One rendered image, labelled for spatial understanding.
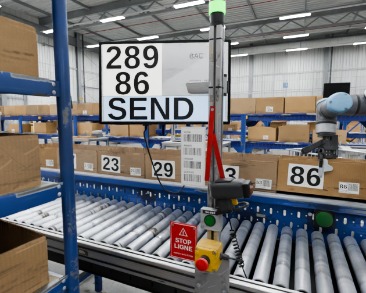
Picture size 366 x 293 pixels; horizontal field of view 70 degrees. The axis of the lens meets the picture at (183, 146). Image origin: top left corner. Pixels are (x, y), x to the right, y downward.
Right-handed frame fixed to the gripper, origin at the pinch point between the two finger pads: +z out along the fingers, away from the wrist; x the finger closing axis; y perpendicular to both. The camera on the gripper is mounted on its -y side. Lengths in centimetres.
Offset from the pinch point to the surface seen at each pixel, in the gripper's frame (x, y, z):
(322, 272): -37, 0, 34
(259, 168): -1.0, -27.9, -1.2
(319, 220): -4.2, 0.7, 20.5
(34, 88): -112, -53, -8
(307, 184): 0.3, -4.9, 4.9
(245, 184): -67, -23, 6
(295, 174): -0.3, -10.3, 0.3
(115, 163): 0, -122, 3
